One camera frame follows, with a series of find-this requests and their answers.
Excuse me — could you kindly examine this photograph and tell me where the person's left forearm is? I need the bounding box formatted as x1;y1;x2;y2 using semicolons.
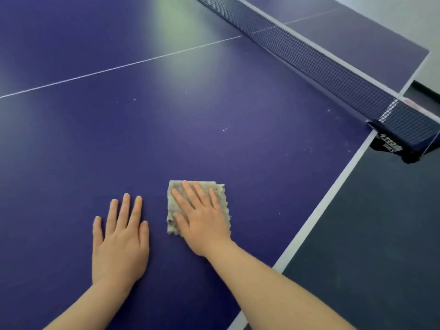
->
43;278;137;330

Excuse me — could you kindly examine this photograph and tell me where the black net post clamp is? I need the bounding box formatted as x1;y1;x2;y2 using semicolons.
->
366;120;440;165

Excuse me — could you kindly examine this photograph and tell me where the blue table tennis table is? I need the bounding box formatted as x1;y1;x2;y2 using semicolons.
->
0;0;430;330

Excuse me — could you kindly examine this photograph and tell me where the dark blue table tennis net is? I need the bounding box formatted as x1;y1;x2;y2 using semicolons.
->
192;0;440;148

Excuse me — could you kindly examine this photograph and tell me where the person's right forearm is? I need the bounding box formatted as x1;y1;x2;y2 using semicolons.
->
204;238;357;330

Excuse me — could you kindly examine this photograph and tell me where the person's right hand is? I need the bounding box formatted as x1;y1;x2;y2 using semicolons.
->
170;181;233;258

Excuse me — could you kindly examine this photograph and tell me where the grey cleaning cloth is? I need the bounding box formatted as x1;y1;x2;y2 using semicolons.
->
166;179;231;237

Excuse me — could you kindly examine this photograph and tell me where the person's left hand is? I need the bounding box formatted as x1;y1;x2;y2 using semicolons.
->
92;193;150;286

